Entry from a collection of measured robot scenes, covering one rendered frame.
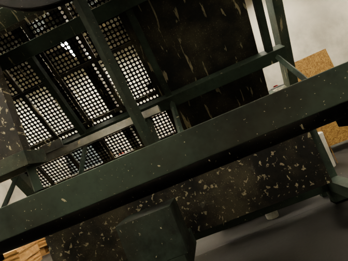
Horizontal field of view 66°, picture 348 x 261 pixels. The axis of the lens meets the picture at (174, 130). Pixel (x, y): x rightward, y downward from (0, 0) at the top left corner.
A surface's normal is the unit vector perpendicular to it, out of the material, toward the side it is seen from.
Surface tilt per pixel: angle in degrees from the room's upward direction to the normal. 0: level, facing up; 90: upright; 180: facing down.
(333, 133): 90
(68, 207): 90
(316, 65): 90
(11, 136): 90
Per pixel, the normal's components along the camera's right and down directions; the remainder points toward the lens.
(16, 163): -0.14, -0.04
